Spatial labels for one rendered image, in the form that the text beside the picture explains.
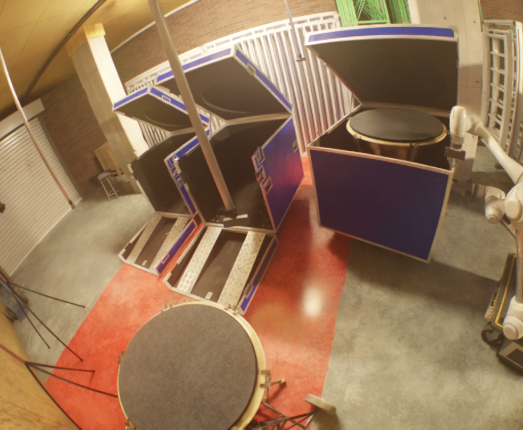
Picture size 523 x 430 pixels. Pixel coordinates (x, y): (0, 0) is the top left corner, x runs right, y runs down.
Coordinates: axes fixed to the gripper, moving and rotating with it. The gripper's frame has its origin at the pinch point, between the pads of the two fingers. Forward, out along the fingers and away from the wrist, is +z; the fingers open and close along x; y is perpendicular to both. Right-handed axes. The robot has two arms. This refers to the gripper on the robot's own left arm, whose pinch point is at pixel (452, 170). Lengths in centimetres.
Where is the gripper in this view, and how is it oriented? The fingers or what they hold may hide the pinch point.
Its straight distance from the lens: 160.9
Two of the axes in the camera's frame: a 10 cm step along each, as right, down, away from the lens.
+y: -6.7, 4.5, -5.9
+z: 1.4, 8.6, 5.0
